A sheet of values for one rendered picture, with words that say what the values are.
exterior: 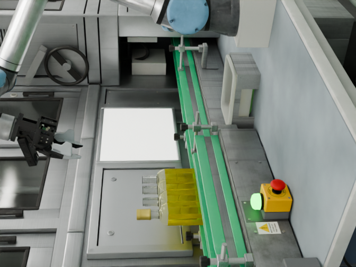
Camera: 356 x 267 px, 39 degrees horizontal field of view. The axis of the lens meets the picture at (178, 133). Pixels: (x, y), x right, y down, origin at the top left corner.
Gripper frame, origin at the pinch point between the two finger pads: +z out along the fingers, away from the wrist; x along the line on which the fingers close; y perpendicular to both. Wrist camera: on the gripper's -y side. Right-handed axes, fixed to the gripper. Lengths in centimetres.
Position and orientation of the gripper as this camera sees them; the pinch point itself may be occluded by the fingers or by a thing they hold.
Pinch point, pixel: (77, 152)
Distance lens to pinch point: 160.4
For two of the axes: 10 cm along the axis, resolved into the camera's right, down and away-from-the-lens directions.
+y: 3.8, -7.7, -5.1
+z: 9.2, 2.7, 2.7
